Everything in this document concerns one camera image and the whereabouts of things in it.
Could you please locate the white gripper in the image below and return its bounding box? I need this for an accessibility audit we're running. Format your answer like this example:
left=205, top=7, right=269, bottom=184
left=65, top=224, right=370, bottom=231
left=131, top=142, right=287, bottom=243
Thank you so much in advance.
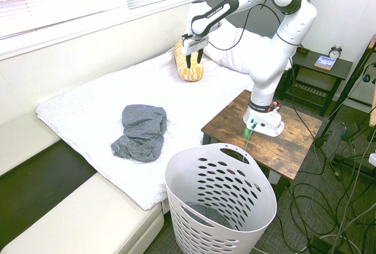
left=180, top=35, right=210, bottom=69

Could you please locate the grey heathered shirt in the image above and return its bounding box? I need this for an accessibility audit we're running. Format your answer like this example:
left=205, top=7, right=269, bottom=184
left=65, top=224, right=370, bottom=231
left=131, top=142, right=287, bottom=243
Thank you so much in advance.
left=110, top=104, right=168, bottom=163

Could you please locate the white perforated laundry basket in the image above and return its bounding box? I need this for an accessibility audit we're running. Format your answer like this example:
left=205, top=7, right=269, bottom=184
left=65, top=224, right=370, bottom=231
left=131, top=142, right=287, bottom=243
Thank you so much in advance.
left=164, top=143, right=278, bottom=254

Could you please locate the yellow white patterned pillow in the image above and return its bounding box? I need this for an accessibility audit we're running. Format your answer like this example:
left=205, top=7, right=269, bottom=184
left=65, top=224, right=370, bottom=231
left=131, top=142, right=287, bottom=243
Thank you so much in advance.
left=173, top=39, right=206, bottom=83

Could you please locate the white circle-print bedspread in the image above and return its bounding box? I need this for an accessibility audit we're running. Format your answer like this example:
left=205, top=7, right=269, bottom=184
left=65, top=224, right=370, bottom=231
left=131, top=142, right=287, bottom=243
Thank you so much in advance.
left=35, top=46, right=256, bottom=211

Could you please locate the rustic wooden side table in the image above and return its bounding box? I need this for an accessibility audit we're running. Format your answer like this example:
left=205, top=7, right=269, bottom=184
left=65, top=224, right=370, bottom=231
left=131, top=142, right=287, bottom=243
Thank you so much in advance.
left=201, top=89, right=324, bottom=199

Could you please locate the blue cover book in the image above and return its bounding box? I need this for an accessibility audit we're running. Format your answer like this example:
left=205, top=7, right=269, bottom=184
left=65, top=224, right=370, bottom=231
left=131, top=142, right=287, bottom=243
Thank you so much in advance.
left=314, top=55, right=337, bottom=71

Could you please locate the black twin-bell alarm clock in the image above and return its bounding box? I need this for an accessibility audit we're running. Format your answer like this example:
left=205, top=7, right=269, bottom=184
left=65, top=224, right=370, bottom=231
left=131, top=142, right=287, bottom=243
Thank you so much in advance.
left=328, top=44, right=343, bottom=60

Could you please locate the black nightstand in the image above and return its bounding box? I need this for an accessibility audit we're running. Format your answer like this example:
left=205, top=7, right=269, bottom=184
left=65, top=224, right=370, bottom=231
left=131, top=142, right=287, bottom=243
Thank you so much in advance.
left=278, top=48, right=354, bottom=117

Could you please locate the black power adapter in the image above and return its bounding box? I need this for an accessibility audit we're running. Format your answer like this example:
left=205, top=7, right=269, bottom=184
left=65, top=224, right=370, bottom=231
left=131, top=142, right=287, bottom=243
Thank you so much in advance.
left=340, top=122, right=361, bottom=142

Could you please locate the black stand base bar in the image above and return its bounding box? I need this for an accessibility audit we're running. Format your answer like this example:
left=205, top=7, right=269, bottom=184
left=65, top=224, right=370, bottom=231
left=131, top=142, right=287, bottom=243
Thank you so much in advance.
left=333, top=153, right=376, bottom=182

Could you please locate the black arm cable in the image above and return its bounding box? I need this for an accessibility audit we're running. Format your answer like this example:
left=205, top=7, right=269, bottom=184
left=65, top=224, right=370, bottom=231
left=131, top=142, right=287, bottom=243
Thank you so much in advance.
left=205, top=0, right=287, bottom=51

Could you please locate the grey network cable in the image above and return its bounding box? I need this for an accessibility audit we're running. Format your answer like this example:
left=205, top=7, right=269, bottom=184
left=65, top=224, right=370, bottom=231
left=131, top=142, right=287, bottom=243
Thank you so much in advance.
left=243, top=123, right=257, bottom=162

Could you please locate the black camera tripod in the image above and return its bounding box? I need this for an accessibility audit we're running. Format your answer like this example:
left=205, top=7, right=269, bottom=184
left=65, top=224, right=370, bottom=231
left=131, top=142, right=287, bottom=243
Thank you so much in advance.
left=318, top=35, right=376, bottom=149

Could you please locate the black floor cable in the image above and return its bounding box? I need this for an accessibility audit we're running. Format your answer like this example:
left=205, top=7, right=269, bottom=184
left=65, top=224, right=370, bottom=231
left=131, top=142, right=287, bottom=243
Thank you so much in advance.
left=276, top=174, right=353, bottom=254

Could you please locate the light wooden frame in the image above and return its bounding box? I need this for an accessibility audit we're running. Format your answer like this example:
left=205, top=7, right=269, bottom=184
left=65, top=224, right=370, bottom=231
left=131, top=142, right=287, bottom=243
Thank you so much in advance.
left=367, top=34, right=376, bottom=128

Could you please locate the grey floor cable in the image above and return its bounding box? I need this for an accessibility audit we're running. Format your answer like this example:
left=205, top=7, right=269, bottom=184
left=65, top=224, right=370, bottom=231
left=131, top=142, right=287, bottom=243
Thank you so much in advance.
left=331, top=136, right=376, bottom=254

